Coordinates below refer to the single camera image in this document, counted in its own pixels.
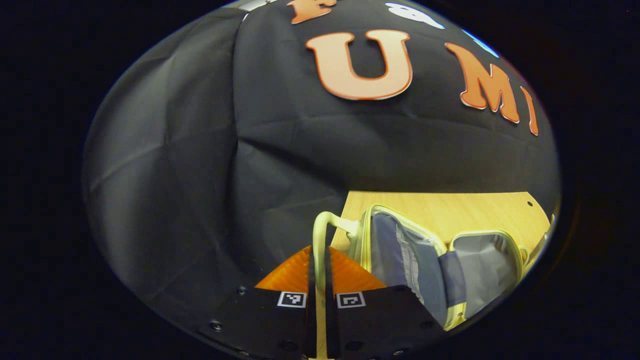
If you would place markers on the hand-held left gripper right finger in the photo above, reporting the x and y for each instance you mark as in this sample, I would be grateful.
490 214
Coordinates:
331 330

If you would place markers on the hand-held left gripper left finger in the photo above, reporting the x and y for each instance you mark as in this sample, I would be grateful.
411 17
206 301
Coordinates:
312 330

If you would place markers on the pale yellow suitcase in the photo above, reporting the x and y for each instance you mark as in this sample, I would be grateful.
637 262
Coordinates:
415 260

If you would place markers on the black backdrop cloth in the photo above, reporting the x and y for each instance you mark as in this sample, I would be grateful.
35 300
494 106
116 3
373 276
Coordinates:
200 150

